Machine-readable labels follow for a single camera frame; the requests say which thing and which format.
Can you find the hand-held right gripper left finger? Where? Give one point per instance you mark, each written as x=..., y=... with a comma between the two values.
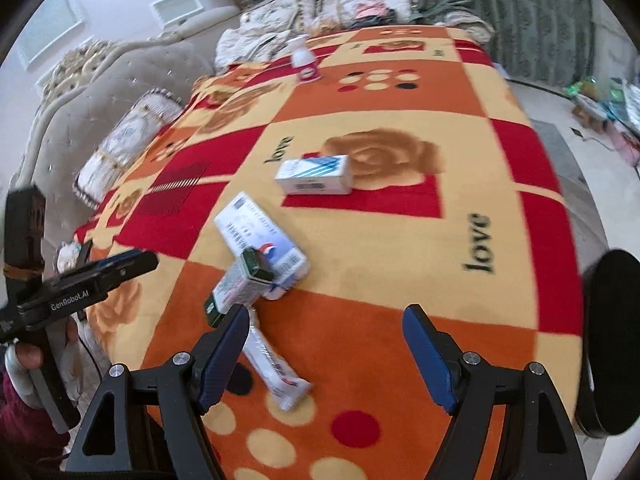
x=225, y=360

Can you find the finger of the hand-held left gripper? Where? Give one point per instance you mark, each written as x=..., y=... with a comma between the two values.
x=125, y=267

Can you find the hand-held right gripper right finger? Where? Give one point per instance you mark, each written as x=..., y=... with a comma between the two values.
x=427, y=355

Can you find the long white packet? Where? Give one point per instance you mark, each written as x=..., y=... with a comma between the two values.
x=275, y=365

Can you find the green white small box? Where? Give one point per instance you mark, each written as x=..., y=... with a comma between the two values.
x=235, y=285

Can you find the white blue cardboard box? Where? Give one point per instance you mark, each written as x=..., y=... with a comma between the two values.
x=250, y=230

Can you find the black round bin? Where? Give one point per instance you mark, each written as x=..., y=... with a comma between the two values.
x=612, y=340

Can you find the white box teal stripes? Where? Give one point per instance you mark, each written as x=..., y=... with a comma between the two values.
x=315, y=177

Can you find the person's left forearm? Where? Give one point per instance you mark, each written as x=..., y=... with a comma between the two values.
x=20, y=425

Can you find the person's left hand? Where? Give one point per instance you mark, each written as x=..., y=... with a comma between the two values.
x=25, y=360

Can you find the printed orange red blanket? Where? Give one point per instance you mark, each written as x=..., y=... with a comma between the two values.
x=400, y=270

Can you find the white patterned bolster pillow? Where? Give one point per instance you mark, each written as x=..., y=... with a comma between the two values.
x=125, y=145

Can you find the white patterned quilt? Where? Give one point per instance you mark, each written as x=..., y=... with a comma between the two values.
x=250, y=47

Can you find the white bottle pink label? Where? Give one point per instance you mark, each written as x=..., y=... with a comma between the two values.
x=306, y=67

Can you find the small wooden stool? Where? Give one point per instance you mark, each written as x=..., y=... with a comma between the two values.
x=589, y=110

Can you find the cream floral cushion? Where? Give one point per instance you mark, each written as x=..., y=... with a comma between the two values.
x=280, y=12

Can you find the cream cushion pink print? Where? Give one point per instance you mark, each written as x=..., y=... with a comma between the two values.
x=370, y=7

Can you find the green patterned curtain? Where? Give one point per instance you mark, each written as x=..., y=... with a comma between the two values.
x=500, y=10

